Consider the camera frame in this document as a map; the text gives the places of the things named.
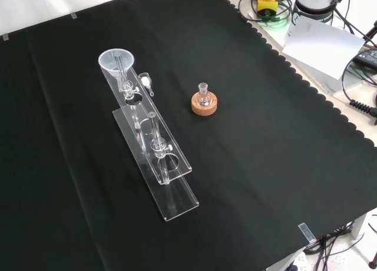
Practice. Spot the clear glass weighing funnel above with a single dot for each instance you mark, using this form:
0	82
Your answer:
145	81

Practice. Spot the clear tape strip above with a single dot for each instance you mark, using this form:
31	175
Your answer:
5	36
306	232
74	16

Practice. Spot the pale board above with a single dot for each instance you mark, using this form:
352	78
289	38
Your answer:
321	44

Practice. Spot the white power strip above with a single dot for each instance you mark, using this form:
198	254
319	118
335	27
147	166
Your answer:
300	260

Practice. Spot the clear acrylic funnel stand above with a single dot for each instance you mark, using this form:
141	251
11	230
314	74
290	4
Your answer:
165	165

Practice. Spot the white table leg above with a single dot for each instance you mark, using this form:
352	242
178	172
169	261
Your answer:
358	226

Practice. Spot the black power adapter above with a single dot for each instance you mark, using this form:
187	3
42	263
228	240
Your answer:
367	55

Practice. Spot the small glass round-bottom flask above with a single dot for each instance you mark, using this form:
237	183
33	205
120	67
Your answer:
203	97

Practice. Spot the black cloth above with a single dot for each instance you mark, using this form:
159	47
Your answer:
265	153

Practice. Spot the yellow stop button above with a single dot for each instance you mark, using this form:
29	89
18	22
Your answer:
267	4

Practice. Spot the black tripod leg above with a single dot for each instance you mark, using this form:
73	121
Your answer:
371	31

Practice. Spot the translucent plastic funnel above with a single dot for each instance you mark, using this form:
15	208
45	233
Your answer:
116	65

